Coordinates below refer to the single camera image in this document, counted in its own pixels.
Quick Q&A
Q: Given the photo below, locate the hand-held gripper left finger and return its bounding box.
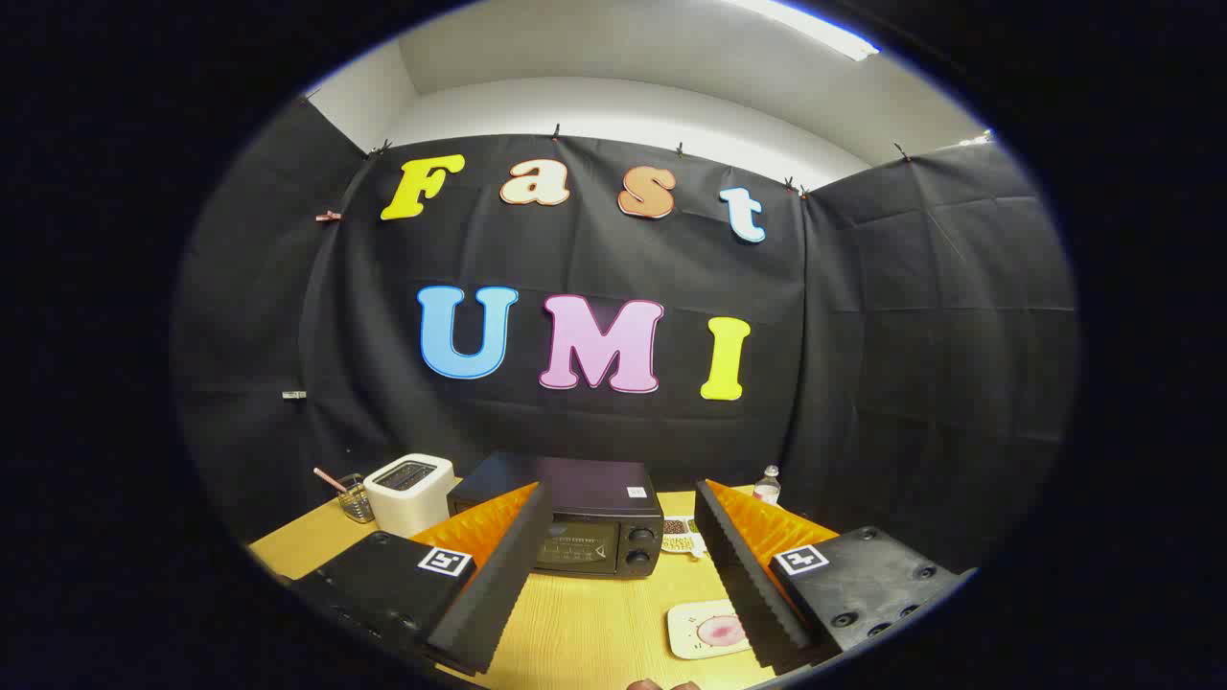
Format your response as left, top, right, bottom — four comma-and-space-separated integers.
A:
288, 481, 555, 677

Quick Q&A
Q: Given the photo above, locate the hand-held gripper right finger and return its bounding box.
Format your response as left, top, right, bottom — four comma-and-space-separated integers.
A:
694, 479, 962, 672

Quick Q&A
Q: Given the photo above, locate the pink round food slice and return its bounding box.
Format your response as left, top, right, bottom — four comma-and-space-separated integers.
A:
696, 614, 747, 648

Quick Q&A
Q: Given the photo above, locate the cream square plate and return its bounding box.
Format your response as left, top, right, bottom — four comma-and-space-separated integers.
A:
667, 600, 753, 660

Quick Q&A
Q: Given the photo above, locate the black toaster oven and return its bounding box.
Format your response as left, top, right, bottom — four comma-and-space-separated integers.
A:
447, 452, 665, 580

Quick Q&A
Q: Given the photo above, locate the white toaster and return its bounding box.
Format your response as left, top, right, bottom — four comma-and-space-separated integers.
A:
363, 453, 455, 539

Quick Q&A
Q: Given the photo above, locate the white divided bean dish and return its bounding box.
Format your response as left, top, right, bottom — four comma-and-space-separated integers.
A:
661, 516, 707, 559

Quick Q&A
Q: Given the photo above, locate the black backdrop cloth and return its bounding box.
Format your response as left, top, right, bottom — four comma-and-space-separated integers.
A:
177, 96, 1079, 576

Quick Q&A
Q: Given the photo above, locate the ceiling light strip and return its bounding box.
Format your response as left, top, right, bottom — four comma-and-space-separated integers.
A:
729, 0, 881, 62

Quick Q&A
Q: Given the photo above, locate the wire mesh cup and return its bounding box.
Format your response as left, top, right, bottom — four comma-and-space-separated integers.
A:
337, 473, 376, 524

